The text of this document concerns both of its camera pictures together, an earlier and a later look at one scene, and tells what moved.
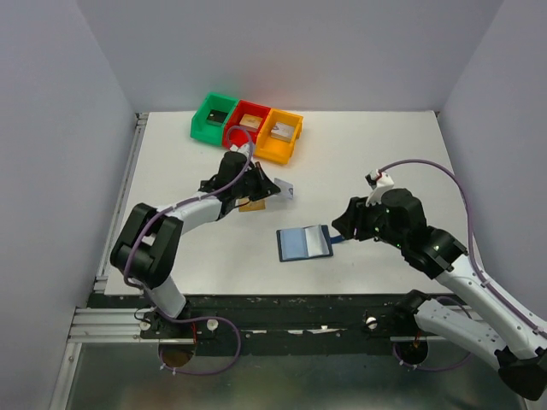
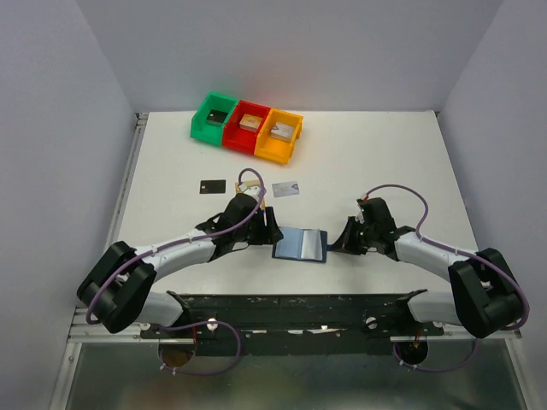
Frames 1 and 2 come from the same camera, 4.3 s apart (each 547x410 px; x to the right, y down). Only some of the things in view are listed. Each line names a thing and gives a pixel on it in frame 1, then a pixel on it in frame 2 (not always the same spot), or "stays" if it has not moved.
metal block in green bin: (216, 117) stays
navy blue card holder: (305, 243) stays
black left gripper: (256, 183) to (265, 228)
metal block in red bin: (251, 122) stays
